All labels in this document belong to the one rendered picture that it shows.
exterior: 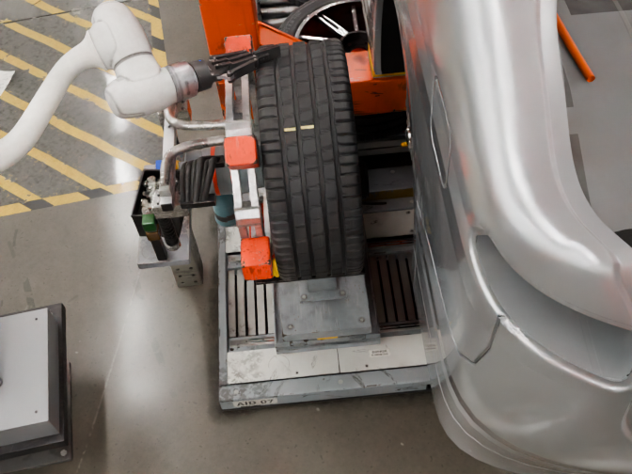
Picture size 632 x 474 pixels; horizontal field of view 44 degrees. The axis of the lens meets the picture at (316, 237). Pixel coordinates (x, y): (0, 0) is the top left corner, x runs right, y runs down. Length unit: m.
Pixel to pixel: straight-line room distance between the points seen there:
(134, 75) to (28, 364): 1.05
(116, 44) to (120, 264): 1.40
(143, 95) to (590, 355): 1.15
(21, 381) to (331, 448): 1.01
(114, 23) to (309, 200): 0.62
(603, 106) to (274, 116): 0.86
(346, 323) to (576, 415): 1.37
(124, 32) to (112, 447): 1.45
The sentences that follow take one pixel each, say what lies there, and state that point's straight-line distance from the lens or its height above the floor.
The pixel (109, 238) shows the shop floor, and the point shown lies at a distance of 3.26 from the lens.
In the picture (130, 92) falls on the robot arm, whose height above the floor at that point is 1.26.
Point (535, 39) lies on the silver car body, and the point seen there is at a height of 1.70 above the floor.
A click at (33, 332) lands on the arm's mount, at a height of 0.40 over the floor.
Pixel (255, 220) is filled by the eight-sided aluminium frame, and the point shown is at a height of 0.95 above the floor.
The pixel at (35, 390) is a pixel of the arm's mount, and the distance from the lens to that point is 2.51.
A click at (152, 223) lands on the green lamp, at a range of 2.39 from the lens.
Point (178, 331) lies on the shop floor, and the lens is 2.94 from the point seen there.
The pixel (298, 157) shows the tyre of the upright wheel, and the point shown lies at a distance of 1.88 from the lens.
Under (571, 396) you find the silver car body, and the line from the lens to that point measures 1.32.
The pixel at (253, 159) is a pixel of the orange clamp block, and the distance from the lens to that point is 1.85.
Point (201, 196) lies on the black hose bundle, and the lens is 1.98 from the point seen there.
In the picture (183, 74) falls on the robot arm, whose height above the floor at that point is 1.25.
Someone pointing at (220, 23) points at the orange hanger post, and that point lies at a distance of 2.48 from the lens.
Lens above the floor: 2.50
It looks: 54 degrees down
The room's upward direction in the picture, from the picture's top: 6 degrees counter-clockwise
